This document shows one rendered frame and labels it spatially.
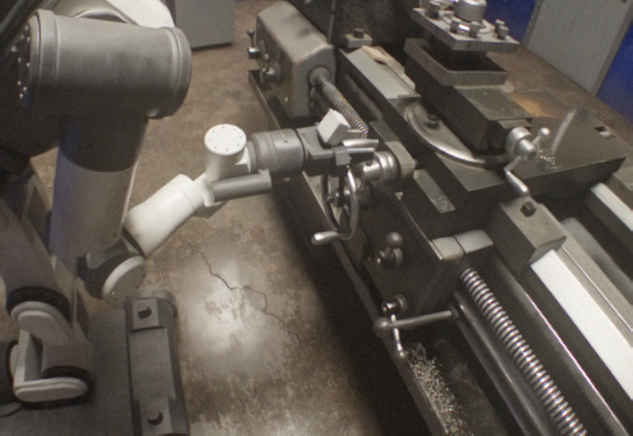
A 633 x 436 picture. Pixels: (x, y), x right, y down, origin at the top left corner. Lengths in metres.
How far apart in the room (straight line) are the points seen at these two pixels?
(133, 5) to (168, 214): 0.30
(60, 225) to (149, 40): 0.23
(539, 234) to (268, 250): 1.23
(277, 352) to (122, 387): 0.55
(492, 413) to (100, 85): 1.08
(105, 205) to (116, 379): 0.96
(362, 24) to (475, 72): 0.65
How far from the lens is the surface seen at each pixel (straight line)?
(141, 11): 0.53
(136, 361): 1.37
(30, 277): 0.93
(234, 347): 1.56
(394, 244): 0.84
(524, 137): 0.81
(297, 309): 1.65
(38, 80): 0.37
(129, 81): 0.40
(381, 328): 0.85
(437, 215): 0.81
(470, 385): 1.18
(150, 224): 0.63
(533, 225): 0.88
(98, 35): 0.40
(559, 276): 0.87
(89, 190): 0.46
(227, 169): 0.69
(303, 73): 1.49
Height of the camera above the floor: 1.38
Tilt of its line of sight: 42 degrees down
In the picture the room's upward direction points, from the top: 8 degrees clockwise
